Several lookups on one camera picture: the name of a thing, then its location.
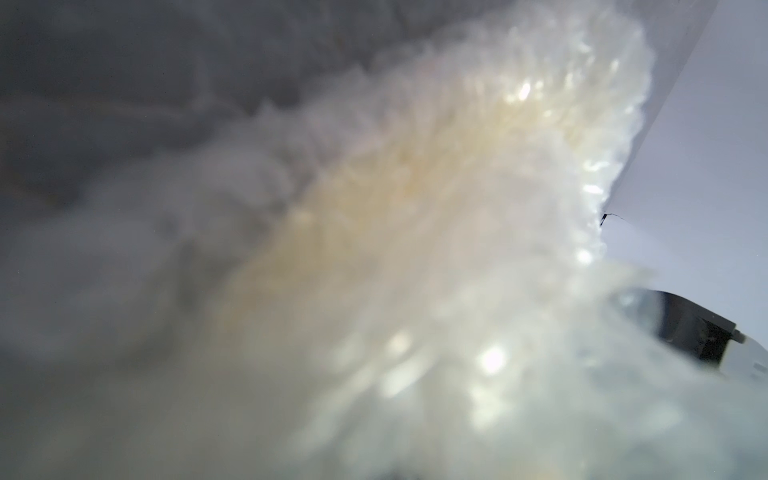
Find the bubble wrap sheet pile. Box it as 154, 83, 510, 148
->
1, 1, 767, 479

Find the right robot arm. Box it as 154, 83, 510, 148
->
619, 289, 767, 384

